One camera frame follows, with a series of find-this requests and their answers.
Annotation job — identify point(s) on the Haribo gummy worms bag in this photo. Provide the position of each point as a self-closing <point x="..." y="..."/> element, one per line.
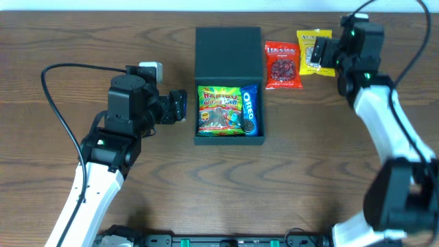
<point x="220" y="111"/>

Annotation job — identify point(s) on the blue Eclipse mints tin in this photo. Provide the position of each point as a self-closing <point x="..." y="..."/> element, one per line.
<point x="184" y="106"/>

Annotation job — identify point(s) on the black open gift box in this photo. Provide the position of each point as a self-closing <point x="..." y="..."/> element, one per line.
<point x="231" y="57"/>

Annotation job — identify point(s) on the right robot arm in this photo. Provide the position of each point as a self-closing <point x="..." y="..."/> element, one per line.
<point x="403" y="198"/>

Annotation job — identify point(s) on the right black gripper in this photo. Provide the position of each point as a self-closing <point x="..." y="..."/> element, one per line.
<point x="326" y="52"/>

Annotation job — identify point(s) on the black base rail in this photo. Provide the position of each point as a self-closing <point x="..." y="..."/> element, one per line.
<point x="227" y="241"/>

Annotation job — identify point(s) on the red snack bag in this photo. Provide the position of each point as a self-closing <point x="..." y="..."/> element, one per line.
<point x="282" y="60"/>

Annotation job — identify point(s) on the yellow sunflower seeds bag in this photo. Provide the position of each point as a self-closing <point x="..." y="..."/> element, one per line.
<point x="307" y="40"/>

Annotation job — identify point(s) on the blue Oreo cookie pack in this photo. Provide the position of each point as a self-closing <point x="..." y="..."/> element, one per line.
<point x="250" y="122"/>

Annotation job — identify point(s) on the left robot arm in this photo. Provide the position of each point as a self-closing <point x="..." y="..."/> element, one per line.
<point x="108" y="152"/>

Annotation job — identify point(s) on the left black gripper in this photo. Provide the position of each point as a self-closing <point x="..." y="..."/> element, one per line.
<point x="172" y="107"/>

